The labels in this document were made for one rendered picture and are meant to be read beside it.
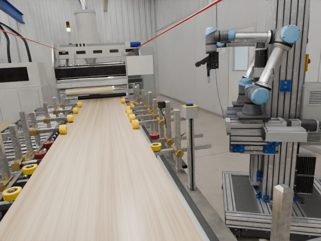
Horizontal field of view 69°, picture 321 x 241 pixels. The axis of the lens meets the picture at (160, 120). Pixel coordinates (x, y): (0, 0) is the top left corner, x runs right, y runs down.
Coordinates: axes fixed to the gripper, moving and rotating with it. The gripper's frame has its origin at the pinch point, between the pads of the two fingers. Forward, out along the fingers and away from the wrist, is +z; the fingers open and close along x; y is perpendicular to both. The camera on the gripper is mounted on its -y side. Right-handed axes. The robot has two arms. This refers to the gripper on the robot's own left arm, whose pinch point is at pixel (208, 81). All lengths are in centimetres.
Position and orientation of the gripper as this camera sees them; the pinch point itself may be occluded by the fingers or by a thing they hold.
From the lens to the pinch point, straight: 170.9
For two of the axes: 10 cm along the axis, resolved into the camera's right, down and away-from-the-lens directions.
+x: 2.2, -2.5, 9.4
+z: 0.5, 9.7, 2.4
